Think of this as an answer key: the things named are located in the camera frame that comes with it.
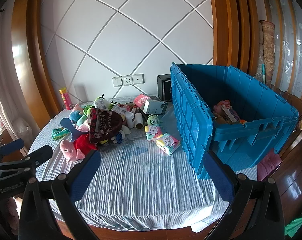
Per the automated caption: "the green frog plush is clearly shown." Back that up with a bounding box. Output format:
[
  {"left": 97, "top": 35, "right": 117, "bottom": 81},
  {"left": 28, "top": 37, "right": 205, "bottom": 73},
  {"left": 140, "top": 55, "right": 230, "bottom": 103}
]
[{"left": 82, "top": 94, "right": 119, "bottom": 117}]

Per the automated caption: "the purple box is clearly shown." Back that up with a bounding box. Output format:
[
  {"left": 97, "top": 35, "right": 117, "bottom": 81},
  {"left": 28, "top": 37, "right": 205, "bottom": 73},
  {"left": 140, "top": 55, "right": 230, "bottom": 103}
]
[{"left": 221, "top": 105, "right": 241, "bottom": 124}]

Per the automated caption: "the black box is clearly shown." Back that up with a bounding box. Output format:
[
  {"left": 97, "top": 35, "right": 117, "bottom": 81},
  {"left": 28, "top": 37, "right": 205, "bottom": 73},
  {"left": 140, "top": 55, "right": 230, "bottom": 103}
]
[{"left": 157, "top": 74, "right": 173, "bottom": 103}]

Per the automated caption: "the white box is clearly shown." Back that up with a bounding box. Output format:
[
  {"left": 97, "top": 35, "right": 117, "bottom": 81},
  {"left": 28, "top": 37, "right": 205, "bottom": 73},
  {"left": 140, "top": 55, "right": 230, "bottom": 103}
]
[{"left": 143, "top": 99, "right": 168, "bottom": 115}]

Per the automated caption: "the pink yellow can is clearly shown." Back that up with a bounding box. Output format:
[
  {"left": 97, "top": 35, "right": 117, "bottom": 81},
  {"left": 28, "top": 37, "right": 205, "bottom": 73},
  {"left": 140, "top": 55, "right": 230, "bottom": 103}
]
[{"left": 59, "top": 87, "right": 74, "bottom": 110}]

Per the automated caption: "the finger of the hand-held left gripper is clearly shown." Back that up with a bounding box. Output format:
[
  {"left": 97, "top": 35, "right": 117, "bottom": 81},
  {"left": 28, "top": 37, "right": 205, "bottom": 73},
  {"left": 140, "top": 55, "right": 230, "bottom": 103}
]
[
  {"left": 0, "top": 145, "right": 54, "bottom": 180},
  {"left": 0, "top": 138, "right": 25, "bottom": 163}
]

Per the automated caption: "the pastel sanitary pad packet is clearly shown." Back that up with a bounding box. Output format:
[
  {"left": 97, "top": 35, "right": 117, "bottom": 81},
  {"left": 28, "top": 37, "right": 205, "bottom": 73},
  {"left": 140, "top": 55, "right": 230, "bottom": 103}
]
[
  {"left": 144, "top": 124, "right": 163, "bottom": 141},
  {"left": 156, "top": 133, "right": 181, "bottom": 156}
]

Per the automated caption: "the blue body pig plush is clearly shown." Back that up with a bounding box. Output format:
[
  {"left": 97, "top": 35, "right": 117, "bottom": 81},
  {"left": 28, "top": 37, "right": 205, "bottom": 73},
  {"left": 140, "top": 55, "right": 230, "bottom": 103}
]
[{"left": 69, "top": 104, "right": 87, "bottom": 127}]

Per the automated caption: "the blue plastic storage crate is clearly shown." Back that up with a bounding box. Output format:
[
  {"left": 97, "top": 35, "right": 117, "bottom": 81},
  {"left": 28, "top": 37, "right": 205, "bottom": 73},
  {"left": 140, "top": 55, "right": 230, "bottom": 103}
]
[{"left": 170, "top": 63, "right": 300, "bottom": 180}]

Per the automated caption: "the red dress pig plush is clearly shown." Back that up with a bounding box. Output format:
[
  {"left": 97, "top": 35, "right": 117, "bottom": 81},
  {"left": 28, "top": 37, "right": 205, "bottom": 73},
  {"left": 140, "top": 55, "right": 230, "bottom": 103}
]
[{"left": 59, "top": 134, "right": 99, "bottom": 162}]

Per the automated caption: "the small green monster toy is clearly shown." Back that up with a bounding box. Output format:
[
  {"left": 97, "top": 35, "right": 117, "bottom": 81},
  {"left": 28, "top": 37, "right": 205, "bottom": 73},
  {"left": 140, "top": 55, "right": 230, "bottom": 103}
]
[{"left": 147, "top": 114, "right": 164, "bottom": 125}]

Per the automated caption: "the wooden chair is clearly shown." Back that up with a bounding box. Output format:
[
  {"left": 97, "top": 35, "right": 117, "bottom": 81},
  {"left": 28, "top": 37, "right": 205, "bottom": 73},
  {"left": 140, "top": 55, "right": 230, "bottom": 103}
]
[{"left": 279, "top": 91, "right": 302, "bottom": 160}]

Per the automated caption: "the pink seat cushion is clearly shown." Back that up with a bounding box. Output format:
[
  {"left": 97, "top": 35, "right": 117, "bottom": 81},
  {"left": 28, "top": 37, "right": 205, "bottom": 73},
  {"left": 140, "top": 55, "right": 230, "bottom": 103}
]
[{"left": 257, "top": 150, "right": 282, "bottom": 180}]

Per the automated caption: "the blue plastic paddle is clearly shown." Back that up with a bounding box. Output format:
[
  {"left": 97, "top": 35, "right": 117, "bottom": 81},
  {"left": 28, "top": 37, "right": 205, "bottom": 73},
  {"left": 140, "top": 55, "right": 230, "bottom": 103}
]
[{"left": 61, "top": 118, "right": 77, "bottom": 142}]

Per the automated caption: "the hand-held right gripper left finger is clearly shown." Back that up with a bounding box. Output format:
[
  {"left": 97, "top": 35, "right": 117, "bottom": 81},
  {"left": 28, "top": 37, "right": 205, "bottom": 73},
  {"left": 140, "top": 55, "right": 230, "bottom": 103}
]
[{"left": 19, "top": 150, "right": 102, "bottom": 240}]

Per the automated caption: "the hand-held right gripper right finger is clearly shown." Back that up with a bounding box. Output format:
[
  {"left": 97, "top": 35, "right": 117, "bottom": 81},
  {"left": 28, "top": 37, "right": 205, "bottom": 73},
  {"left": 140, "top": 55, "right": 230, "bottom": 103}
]
[{"left": 203, "top": 151, "right": 289, "bottom": 240}]

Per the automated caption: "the brown printed cloth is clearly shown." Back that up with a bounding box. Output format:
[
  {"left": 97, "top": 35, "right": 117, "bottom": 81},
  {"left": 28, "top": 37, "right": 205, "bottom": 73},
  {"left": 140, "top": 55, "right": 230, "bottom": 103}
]
[{"left": 87, "top": 108, "right": 124, "bottom": 144}]

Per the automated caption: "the pink plush toy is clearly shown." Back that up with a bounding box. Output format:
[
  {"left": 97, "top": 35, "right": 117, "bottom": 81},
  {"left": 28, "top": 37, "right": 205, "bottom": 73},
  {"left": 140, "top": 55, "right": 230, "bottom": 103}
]
[{"left": 213, "top": 99, "right": 231, "bottom": 114}]

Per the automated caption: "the green packet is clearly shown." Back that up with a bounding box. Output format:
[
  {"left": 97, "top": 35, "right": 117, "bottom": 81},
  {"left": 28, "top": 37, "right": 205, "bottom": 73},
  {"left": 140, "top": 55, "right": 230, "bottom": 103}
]
[{"left": 52, "top": 127, "right": 71, "bottom": 140}]

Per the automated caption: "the pink tissue packet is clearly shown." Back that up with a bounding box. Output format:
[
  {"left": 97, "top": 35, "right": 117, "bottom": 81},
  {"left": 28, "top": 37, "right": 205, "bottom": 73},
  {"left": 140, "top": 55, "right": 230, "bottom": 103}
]
[{"left": 133, "top": 94, "right": 151, "bottom": 108}]

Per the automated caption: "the white wipes packet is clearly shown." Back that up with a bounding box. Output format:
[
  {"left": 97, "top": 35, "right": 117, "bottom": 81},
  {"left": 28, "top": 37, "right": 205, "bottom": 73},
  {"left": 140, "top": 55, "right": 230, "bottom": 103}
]
[{"left": 112, "top": 104, "right": 131, "bottom": 113}]

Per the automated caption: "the patterned glass door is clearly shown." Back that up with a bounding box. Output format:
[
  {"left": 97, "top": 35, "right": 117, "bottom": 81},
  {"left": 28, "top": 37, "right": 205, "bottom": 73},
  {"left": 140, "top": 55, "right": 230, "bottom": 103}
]
[{"left": 266, "top": 0, "right": 302, "bottom": 98}]

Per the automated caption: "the rolled patterned carpet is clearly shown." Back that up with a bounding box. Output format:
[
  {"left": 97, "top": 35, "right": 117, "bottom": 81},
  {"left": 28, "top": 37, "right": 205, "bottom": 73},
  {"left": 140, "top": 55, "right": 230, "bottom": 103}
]
[{"left": 251, "top": 20, "right": 275, "bottom": 85}]

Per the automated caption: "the green cloth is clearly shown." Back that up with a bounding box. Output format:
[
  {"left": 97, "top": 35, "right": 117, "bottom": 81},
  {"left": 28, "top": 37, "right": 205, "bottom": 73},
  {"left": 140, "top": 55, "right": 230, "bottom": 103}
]
[{"left": 285, "top": 216, "right": 302, "bottom": 240}]

